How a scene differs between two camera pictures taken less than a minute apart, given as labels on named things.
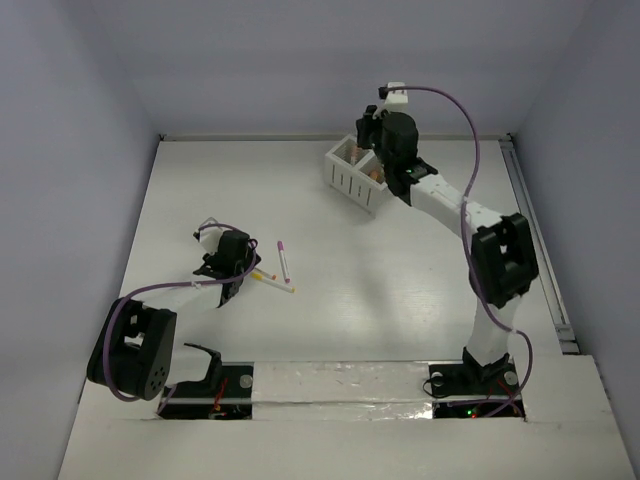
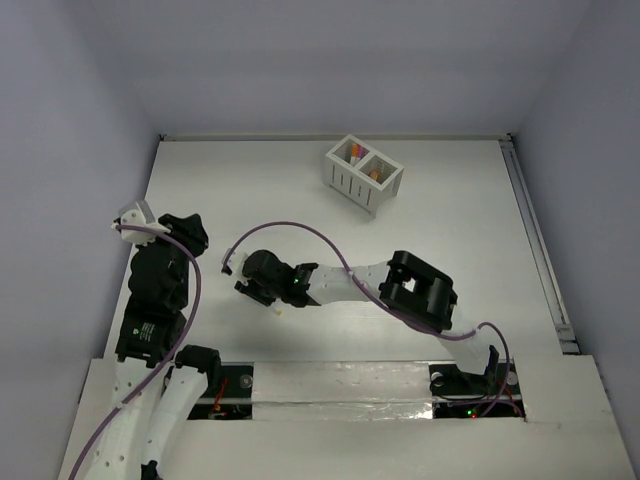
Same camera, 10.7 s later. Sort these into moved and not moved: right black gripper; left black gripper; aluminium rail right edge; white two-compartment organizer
Moved: left black gripper; right black gripper
Not moved: white two-compartment organizer; aluminium rail right edge
